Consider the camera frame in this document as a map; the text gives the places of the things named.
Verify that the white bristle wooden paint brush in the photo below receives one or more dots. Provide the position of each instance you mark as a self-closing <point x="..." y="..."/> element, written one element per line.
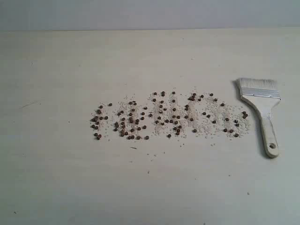
<point x="262" y="95"/>

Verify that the scattered brown round pellets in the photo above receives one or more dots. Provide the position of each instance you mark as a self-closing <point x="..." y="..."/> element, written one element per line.
<point x="131" y="122"/>

